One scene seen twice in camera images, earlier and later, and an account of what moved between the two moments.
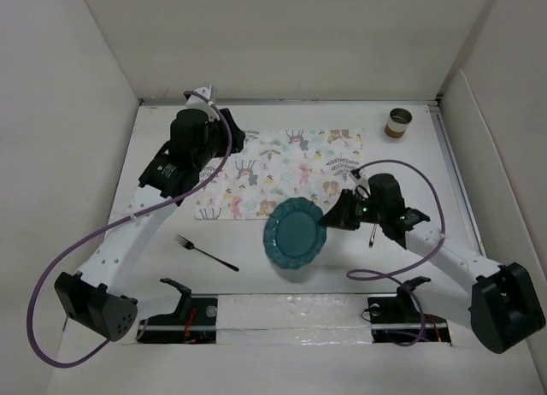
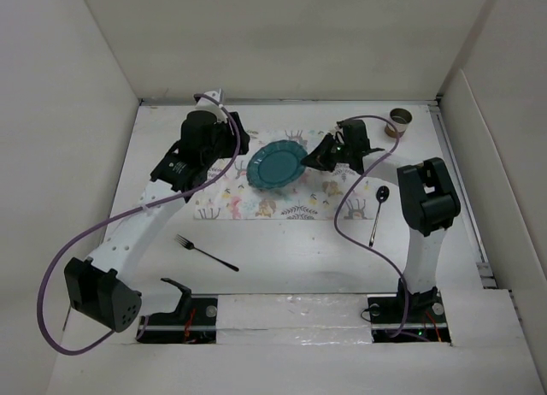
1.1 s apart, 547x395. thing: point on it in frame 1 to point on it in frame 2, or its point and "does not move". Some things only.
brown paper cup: [397, 122] does not move
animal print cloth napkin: [276, 164] does not move
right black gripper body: [355, 209] to [332, 152]
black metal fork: [189, 245] does not move
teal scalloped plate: [292, 237] to [277, 164]
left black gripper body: [217, 140] does not move
